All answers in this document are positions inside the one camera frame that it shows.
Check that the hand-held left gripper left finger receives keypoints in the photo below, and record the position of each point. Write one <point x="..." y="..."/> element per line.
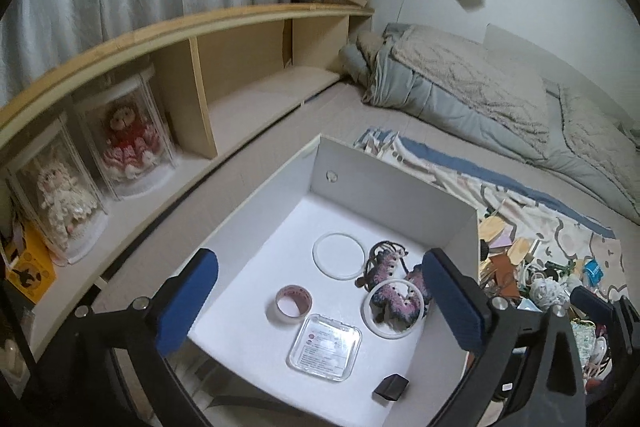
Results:
<point x="190" y="297"/>

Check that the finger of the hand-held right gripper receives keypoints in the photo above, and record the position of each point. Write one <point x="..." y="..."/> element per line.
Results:
<point x="592" y="303"/>

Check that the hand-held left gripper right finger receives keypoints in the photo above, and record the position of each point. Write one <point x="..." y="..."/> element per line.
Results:
<point x="450" y="302"/>

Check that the pink crochet piece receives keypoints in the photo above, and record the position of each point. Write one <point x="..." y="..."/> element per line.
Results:
<point x="395" y="302"/>

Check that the white tape roll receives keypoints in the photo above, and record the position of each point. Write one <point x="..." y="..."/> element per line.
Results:
<point x="290" y="317"/>

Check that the small black box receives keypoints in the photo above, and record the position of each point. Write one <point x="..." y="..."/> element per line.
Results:
<point x="390" y="389"/>

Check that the white storage box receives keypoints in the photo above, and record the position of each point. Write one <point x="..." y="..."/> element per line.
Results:
<point x="390" y="187"/>

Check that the clear plastic case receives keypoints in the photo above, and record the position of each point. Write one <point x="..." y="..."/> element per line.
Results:
<point x="325" y="347"/>

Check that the blue packet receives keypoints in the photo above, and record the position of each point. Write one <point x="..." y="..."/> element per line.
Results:
<point x="594" y="272"/>

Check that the iridescent fabric pouch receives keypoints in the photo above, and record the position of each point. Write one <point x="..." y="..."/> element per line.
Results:
<point x="582" y="338"/>

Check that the grey yarn ball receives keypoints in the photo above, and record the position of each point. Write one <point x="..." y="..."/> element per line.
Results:
<point x="547" y="292"/>

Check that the printed bed sheet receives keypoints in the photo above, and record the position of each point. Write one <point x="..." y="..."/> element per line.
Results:
<point x="550" y="217"/>

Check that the white-dressed doll in case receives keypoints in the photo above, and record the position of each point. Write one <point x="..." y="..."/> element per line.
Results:
<point x="85" y="237"/>

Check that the white dress doll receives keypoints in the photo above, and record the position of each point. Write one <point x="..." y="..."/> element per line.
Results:
<point x="62" y="202"/>

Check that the yellow box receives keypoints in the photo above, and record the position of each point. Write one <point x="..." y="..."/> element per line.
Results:
<point x="30" y="267"/>

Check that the red dress bear doll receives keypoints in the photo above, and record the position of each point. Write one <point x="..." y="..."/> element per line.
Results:
<point x="127" y="142"/>

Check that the red-dressed doll in case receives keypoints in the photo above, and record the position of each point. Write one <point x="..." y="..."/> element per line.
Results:
<point x="155" y="97"/>

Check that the wooden shelf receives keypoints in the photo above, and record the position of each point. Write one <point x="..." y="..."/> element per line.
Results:
<point x="250" y="57"/>

